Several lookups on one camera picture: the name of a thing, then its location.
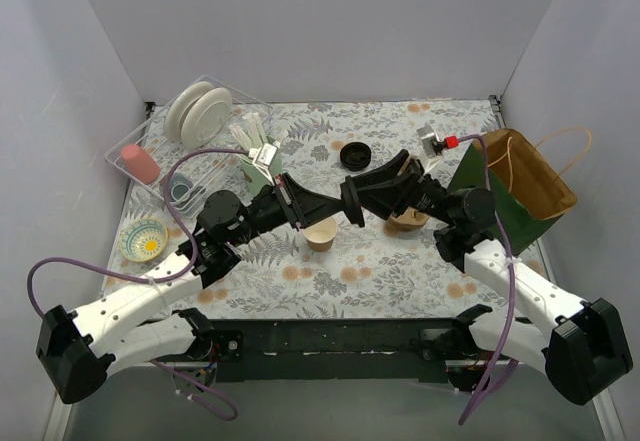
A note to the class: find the brown paper coffee cup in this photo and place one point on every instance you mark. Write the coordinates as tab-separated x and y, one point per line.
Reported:
320	236

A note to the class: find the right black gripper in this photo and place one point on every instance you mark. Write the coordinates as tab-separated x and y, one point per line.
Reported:
413	190

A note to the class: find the white plate front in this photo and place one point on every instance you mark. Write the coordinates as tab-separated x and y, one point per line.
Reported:
206	118

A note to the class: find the green brown paper bag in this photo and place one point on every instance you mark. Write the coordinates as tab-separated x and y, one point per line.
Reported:
530	196

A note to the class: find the white wrapped straws bundle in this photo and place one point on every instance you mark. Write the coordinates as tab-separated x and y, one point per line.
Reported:
252	136

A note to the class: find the yellow blue patterned bowl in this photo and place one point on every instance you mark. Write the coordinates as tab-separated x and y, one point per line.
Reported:
143	240

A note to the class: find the grey blue small bowl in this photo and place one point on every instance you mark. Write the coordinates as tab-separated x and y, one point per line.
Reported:
182	191

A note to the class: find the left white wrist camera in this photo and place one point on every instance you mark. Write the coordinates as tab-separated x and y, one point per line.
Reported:
262	157

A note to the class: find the pink plastic cup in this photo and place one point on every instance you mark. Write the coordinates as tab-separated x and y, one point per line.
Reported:
139	163

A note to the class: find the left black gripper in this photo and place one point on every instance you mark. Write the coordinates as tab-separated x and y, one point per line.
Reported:
291	201

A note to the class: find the black coffee cup lid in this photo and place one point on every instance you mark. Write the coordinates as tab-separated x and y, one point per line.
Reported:
351	205

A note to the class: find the clear plastic dish rack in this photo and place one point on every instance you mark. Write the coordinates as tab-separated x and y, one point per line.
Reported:
210	165

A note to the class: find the floral patterned table mat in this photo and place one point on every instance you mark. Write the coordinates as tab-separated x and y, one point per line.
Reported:
371	272

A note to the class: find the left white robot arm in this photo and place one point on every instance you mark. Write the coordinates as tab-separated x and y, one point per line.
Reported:
81	348

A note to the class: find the black coffee lid stack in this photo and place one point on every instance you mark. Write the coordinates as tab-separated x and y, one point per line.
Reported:
355	156

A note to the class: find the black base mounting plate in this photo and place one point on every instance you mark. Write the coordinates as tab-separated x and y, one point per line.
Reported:
316	349

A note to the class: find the white plate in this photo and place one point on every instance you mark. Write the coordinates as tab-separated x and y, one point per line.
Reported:
181	106
206	118

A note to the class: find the white plate rear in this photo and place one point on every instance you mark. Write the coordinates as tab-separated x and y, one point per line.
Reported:
181	106

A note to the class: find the green straw holder cup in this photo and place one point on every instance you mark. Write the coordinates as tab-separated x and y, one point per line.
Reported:
255	178

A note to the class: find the brown cardboard cup carrier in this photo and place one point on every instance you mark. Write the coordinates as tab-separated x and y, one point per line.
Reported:
410	220

